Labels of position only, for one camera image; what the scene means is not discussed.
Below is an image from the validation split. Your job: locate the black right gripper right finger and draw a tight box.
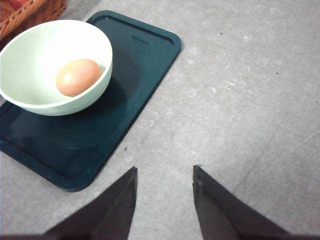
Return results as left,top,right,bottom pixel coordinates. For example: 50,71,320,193
192,165,293,240

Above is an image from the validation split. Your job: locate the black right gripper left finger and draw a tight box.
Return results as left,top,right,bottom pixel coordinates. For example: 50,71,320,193
40,167,138,240

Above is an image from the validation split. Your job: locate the brown egg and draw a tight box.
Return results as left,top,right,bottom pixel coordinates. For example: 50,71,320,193
56,58,102,97

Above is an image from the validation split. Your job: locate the light green ceramic bowl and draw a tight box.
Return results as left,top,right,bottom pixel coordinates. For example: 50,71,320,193
0,20,113,116

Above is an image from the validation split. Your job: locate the brown wicker basket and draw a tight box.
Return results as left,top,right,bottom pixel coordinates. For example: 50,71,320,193
0,0,67,53

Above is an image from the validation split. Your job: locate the dark teal rectangular tray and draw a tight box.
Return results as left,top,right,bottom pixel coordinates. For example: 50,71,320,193
0,10,182,192

